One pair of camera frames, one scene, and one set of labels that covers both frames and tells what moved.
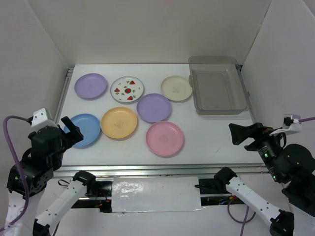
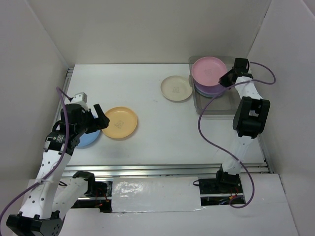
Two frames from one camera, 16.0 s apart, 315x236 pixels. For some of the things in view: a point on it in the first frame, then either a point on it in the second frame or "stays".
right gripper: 257,130 → 223,80
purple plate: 90,85 → 215,88
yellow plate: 119,122 stays
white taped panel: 156,194 stays
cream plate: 176,88 stays
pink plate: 164,138 → 207,71
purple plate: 153,107 → 208,95
